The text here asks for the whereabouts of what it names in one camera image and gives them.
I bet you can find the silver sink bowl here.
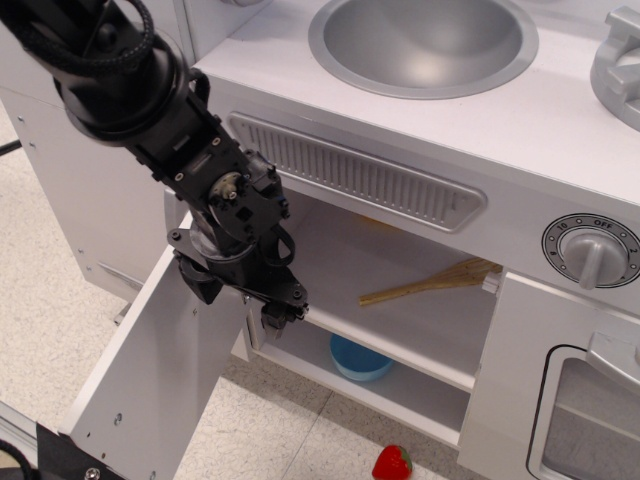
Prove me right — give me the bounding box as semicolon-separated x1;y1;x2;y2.
308;0;539;100

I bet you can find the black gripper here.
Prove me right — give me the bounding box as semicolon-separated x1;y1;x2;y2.
167;225;308;340

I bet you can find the grey vent grille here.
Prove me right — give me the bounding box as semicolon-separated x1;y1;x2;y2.
227;112;487;233

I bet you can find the grey timer knob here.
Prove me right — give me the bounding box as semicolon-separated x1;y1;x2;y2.
541;213;639;290

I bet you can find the white cabinet door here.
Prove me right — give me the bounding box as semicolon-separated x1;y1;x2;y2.
57;212;251;480

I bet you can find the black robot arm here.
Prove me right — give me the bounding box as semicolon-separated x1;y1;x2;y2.
1;1;308;336

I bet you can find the white toy kitchen unit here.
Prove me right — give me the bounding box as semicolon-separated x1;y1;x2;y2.
1;1;639;479

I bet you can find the red toy strawberry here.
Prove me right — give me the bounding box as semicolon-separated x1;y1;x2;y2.
372;445;413;480

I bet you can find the blue bowl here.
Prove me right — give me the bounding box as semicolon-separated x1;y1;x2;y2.
329;334;394;382

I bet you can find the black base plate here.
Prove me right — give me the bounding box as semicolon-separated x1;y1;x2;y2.
36;423;122;480

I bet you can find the wooden fork spatula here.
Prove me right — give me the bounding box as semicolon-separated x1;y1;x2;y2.
358;257;503;306

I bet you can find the silver fridge emblem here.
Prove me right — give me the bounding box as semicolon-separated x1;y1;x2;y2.
98;262;144;291

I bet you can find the grey oven door handle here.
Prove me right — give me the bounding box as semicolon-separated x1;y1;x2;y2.
585;332;640;395

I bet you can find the black braided cable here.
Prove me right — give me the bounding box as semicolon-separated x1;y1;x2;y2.
0;438;39;480

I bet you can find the grey toy faucet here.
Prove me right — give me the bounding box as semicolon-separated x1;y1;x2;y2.
590;6;639;131

